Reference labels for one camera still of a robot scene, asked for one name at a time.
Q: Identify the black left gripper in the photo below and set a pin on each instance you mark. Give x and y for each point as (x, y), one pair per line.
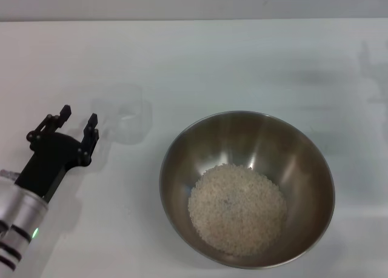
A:
(51, 160)

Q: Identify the clear plastic measuring cup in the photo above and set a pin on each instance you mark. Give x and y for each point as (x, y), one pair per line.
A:
(133, 120)

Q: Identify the white rice grains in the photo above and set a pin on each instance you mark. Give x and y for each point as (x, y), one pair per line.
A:
(238, 211)

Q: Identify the stainless steel mixing bowl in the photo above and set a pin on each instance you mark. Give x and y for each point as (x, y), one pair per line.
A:
(303, 175)

